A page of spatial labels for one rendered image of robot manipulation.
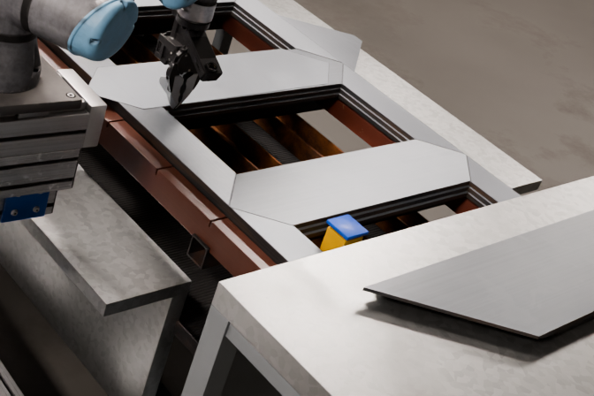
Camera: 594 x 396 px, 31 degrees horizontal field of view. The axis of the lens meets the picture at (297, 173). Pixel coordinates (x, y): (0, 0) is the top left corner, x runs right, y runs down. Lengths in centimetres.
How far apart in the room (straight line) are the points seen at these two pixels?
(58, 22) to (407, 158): 101
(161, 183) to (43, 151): 29
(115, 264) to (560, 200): 86
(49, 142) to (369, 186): 71
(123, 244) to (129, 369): 29
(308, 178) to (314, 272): 66
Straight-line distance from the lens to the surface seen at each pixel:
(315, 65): 276
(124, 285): 207
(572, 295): 178
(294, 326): 149
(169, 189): 214
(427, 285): 163
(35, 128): 193
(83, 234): 218
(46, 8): 175
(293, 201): 215
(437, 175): 245
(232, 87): 251
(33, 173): 199
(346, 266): 164
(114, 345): 233
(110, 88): 236
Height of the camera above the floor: 193
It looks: 29 degrees down
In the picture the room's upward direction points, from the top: 19 degrees clockwise
